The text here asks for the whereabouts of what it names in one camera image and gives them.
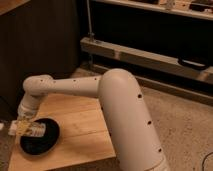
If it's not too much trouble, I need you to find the metal pole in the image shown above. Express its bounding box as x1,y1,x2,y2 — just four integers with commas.
86,0,94,41

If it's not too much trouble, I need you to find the black object on shelf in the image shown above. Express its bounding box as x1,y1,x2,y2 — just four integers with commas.
178,58,210,71

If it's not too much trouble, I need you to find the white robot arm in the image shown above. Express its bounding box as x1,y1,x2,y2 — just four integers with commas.
18,69,171,171

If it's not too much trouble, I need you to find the upper wooden shelf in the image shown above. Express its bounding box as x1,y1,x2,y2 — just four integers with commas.
94,0,213,21

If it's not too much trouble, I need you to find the wooden shelf beam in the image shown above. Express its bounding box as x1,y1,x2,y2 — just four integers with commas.
80,37,213,84

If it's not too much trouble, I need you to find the white plastic bottle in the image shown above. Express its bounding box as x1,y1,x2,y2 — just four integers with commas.
8,120,46,137

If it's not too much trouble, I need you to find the wooden table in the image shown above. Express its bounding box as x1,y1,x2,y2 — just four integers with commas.
8,94,115,171

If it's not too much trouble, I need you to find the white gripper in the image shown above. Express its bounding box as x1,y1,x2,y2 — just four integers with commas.
18,104,35,131

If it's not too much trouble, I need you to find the black ceramic bowl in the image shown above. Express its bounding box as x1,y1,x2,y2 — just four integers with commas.
20,118,60,155

